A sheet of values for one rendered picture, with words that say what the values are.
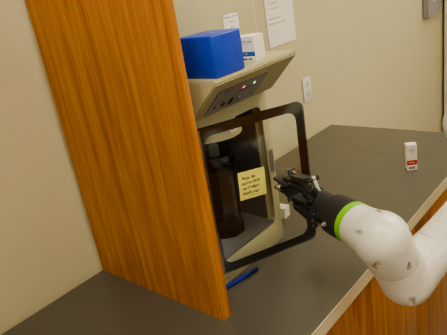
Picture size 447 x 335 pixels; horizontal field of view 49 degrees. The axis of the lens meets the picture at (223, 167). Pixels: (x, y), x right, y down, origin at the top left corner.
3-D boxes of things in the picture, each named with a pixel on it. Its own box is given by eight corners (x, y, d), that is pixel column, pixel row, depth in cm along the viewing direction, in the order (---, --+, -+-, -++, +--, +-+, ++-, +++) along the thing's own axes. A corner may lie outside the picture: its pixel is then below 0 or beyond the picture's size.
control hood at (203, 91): (183, 123, 113) (175, 81, 110) (265, 87, 135) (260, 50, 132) (221, 127, 106) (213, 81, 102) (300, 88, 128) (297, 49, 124)
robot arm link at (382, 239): (412, 210, 87) (369, 252, 86) (436, 253, 93) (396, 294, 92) (360, 186, 99) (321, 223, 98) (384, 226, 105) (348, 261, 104)
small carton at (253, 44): (238, 62, 120) (234, 37, 118) (248, 58, 124) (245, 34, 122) (256, 61, 117) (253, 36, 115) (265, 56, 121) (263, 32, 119)
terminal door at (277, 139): (218, 274, 129) (190, 130, 115) (315, 236, 139) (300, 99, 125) (219, 276, 128) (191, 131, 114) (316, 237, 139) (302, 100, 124)
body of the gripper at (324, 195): (350, 224, 109) (325, 210, 117) (348, 189, 106) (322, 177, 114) (322, 235, 107) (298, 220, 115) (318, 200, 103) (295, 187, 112)
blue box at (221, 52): (183, 79, 111) (176, 38, 108) (213, 68, 118) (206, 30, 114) (217, 79, 104) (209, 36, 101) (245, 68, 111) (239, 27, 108)
